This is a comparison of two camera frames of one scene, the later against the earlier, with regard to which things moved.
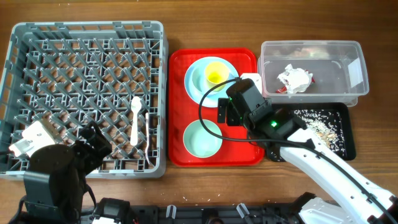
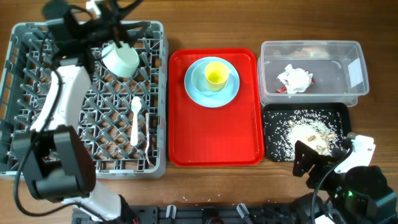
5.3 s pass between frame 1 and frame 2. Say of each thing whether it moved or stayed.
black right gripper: moved
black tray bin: stayed
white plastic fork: stayed
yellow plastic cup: stayed
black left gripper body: moved
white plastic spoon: stayed
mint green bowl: moved
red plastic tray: stayed
